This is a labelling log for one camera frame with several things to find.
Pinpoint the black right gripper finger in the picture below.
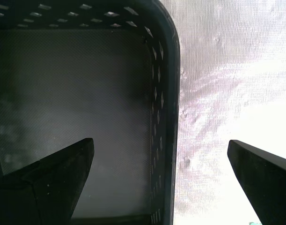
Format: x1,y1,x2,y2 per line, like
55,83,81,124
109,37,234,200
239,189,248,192
227,139,286,225
0,137,95,225

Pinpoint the black perforated plastic basket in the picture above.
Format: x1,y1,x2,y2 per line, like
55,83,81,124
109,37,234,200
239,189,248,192
0,0,181,225

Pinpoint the white woven table cover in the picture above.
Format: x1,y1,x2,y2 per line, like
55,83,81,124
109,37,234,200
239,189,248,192
160,0,286,225

